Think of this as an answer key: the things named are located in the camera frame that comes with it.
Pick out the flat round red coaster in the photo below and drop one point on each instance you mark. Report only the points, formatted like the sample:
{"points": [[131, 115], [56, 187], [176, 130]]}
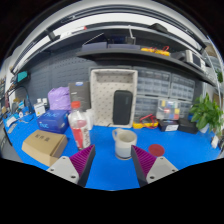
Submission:
{"points": [[156, 150]]}

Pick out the clear red-capped drink bottle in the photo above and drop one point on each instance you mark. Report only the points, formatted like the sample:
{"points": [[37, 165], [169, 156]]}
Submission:
{"points": [[79, 130]]}

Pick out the dark grey flat box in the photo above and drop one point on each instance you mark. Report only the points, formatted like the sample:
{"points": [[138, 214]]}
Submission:
{"points": [[80, 93]]}

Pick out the brown cardboard box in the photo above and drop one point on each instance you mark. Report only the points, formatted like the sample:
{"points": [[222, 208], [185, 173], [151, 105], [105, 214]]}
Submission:
{"points": [[43, 146]]}

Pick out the potted green plant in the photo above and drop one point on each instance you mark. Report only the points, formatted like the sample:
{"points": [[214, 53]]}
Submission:
{"points": [[205, 113]]}

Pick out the black pouch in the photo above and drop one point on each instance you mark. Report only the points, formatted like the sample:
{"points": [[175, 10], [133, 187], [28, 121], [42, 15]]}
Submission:
{"points": [[188, 126]]}

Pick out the white ceramic mug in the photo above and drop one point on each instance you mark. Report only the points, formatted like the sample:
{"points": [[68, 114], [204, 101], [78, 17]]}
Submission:
{"points": [[126, 145]]}

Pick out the white dotted tray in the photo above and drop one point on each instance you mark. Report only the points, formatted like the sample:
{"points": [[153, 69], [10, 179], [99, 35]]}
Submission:
{"points": [[103, 100]]}

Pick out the grey small-parts drawer cabinet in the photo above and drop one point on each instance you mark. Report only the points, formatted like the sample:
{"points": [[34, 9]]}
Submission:
{"points": [[153, 83]]}

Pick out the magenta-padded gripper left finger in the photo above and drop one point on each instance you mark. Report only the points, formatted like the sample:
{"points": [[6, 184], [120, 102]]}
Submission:
{"points": [[63, 168]]}

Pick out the yellow multimeter with red leads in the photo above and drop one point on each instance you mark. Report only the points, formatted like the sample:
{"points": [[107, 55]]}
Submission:
{"points": [[146, 124]]}

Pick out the black box with white label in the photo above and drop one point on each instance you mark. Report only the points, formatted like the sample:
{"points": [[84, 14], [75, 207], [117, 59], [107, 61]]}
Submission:
{"points": [[169, 126]]}

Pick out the small white box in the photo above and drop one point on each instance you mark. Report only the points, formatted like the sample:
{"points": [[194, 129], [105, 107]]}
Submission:
{"points": [[90, 118]]}

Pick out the small white sign card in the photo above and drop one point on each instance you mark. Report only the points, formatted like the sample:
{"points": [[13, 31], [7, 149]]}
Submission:
{"points": [[39, 109]]}

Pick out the blue cardboard box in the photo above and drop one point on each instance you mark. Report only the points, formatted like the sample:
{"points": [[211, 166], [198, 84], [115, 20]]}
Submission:
{"points": [[52, 121]]}

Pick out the purple plastic bag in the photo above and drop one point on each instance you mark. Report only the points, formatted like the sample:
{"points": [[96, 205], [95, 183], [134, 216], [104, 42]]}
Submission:
{"points": [[59, 99]]}

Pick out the dark overhead shelf unit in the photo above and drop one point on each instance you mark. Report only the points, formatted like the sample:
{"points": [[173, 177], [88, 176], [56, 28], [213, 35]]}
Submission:
{"points": [[133, 55]]}

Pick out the black zippered case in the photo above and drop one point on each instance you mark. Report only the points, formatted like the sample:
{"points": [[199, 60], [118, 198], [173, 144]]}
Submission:
{"points": [[122, 107]]}

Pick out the clear organizer with coloured parts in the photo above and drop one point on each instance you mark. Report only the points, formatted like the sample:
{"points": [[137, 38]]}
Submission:
{"points": [[168, 109]]}

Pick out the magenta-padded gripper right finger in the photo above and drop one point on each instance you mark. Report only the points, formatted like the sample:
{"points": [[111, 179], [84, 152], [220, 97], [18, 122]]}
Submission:
{"points": [[160, 168]]}

